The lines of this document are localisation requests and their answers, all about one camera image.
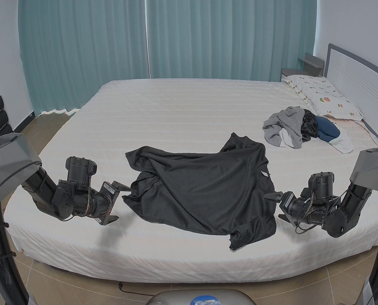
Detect bed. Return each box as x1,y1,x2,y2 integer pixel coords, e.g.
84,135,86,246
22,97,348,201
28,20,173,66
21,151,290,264
3,43,378,284

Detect pile of clothes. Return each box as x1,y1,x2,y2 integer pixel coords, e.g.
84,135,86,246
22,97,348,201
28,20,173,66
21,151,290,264
262,106,354,154

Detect blue-green curtain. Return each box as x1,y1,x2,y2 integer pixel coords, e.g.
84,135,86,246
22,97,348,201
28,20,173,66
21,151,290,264
18,0,150,117
147,0,318,82

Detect white printed pillow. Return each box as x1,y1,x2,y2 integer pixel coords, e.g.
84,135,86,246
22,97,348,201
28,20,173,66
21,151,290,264
285,75,364,121

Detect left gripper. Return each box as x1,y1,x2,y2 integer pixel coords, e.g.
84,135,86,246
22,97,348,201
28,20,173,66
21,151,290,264
88,180,133,227

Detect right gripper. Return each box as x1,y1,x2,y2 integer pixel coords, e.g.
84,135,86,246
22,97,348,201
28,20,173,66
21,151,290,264
263,191,307,227

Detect black cable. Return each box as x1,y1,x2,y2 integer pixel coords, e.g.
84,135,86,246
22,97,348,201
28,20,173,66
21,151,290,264
118,283,151,297

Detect grey bedside table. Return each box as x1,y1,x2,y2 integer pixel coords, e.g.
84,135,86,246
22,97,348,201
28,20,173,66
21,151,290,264
280,52,324,82

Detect black T-shirt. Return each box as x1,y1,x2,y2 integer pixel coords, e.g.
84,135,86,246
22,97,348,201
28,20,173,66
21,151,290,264
122,132,278,251

